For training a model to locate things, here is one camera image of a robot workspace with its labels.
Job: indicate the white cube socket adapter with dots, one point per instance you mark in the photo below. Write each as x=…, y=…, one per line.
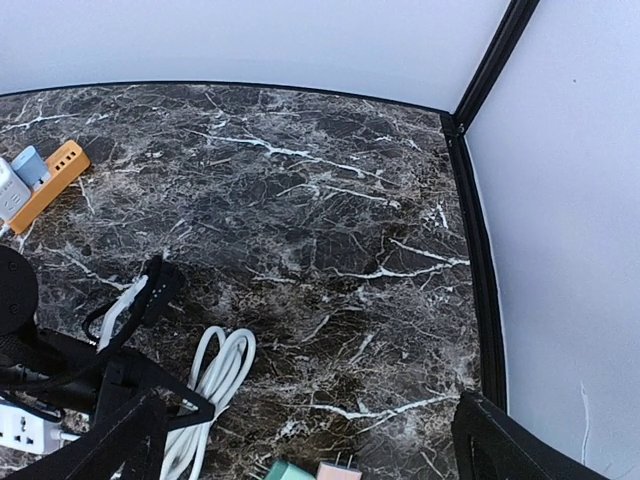
x=14, y=193

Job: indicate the orange power strip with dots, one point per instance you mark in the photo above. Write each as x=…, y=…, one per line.
x=65, y=165

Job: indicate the pink plug adapter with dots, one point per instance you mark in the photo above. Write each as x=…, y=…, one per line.
x=343, y=467

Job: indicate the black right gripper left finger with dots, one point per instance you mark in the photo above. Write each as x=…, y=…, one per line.
x=132, y=440

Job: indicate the white power strip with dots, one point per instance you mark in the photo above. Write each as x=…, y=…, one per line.
x=26, y=432

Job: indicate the green plug adapter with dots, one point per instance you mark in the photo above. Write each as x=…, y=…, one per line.
x=282, y=470

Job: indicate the blue plug adapter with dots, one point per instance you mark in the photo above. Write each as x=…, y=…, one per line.
x=31, y=168

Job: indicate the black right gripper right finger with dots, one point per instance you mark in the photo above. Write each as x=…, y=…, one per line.
x=489, y=444

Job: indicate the right black frame post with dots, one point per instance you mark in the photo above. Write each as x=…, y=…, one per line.
x=456, y=126

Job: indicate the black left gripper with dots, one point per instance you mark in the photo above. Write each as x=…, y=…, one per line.
x=98, y=392

